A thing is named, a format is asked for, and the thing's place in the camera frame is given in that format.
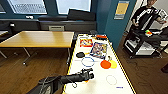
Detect yellow gaming table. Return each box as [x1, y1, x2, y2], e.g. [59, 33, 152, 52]
[61, 33, 138, 94]

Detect small orange game piece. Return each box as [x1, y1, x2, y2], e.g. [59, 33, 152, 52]
[100, 59, 112, 70]

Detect black flat disc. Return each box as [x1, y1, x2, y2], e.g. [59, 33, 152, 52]
[75, 52, 86, 59]

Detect colourful snack packets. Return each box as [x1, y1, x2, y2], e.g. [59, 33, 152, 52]
[89, 41, 109, 60]

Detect yellow flat disc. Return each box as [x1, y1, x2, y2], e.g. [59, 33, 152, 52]
[109, 60, 118, 70]

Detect red game box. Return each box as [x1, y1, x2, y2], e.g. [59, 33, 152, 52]
[79, 38, 94, 48]

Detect small red game piece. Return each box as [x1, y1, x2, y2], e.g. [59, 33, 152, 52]
[95, 35, 108, 41]

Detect grey chair back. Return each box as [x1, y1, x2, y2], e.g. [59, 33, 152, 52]
[48, 25, 66, 32]

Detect black wheeled cart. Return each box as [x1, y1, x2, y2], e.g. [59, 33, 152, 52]
[123, 18, 168, 60]

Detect white cart box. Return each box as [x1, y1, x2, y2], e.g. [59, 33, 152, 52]
[128, 39, 159, 56]

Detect dark bench cushion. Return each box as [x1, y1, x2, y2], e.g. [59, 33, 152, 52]
[67, 8, 97, 23]

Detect yellow wooden table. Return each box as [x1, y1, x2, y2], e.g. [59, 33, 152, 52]
[0, 30, 76, 68]
[0, 30, 8, 60]

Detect person in dark shirt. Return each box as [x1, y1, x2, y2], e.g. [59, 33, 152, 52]
[131, 0, 162, 32]

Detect small white sill box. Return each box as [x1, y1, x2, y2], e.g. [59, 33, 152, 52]
[25, 15, 35, 20]

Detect bright wall window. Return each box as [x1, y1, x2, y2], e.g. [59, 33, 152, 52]
[0, 3, 7, 15]
[55, 0, 92, 16]
[7, 0, 48, 16]

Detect yellow wall sign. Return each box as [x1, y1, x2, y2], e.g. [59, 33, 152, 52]
[113, 0, 130, 21]

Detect dark wall bench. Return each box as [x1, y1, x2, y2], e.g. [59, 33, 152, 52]
[0, 16, 98, 34]

